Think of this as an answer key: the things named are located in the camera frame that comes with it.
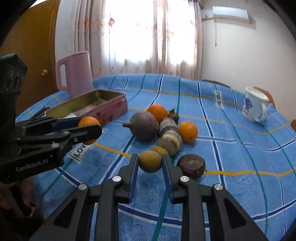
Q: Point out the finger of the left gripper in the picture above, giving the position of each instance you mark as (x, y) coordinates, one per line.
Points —
(44, 125)
(55, 143)

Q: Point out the orange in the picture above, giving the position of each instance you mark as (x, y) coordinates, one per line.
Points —
(188, 131)
(158, 111)

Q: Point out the pink plastic pitcher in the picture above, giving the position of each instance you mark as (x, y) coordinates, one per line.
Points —
(78, 72)

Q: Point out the sheer floral curtain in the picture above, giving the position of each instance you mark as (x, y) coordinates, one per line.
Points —
(163, 37)

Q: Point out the printed paper in tin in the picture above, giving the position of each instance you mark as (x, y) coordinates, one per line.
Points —
(86, 109)

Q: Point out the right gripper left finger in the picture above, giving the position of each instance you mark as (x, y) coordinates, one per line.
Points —
(73, 217)

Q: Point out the white blue enamel mug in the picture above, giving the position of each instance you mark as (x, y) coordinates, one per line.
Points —
(254, 107)

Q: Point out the brown leather sofa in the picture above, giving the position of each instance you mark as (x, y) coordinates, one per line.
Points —
(293, 124)

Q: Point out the purple round beet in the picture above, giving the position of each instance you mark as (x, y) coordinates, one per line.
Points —
(142, 125)

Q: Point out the small orange tangerine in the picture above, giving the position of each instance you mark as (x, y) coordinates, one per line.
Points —
(86, 121)

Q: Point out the brown wooden door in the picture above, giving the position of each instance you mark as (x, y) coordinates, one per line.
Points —
(32, 38)

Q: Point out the dark brown water chestnut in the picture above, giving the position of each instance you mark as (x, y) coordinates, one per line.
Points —
(192, 165)

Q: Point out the yellow-green round fruit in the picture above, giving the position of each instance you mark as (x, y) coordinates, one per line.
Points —
(150, 161)

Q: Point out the pink metal tin box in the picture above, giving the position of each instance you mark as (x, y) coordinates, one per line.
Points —
(104, 105)

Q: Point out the dark pointed water chestnut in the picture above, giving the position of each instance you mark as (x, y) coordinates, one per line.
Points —
(172, 114)

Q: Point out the white wall air conditioner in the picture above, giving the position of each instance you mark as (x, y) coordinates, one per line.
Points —
(228, 13)

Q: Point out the orange wooden chair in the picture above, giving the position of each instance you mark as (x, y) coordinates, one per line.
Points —
(271, 101)

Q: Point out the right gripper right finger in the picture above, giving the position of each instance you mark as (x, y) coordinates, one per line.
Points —
(227, 219)

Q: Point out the striped sugarcane piece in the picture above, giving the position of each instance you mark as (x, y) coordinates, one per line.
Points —
(170, 138)

